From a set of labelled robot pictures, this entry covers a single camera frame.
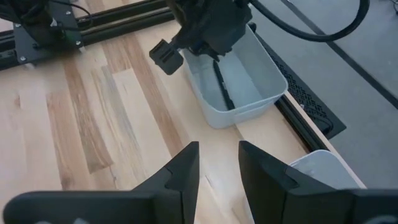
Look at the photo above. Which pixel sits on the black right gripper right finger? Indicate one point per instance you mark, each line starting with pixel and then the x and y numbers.
pixel 273 193

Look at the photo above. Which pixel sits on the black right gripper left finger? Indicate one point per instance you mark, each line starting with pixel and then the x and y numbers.
pixel 177 193

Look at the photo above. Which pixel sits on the black pen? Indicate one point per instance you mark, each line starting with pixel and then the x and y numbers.
pixel 224 90

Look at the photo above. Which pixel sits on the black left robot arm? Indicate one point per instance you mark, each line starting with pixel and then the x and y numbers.
pixel 31 18

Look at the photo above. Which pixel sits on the translucent grey plastic bin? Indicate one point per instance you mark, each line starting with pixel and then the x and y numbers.
pixel 326 171
pixel 264 77

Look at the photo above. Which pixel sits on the black perforated floor mat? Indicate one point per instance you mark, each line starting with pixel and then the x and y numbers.
pixel 311 102

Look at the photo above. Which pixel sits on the black table edge rail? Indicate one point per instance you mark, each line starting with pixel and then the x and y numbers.
pixel 298 124

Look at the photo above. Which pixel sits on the black aluminium frame rails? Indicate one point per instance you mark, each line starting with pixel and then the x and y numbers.
pixel 124 28

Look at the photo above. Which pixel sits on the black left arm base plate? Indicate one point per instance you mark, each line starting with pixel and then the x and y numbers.
pixel 18 49

